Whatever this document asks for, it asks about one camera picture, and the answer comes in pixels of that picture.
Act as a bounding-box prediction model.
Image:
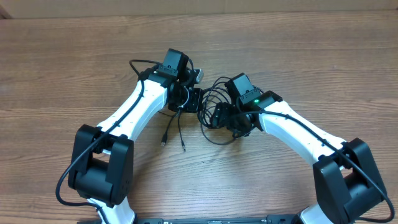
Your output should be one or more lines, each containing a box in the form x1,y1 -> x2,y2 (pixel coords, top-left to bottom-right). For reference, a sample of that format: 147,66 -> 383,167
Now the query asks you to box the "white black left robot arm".
61,69 -> 203,223

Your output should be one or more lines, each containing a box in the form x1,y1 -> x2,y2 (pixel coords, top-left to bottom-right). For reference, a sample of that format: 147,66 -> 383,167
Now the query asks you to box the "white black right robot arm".
201,90 -> 395,223

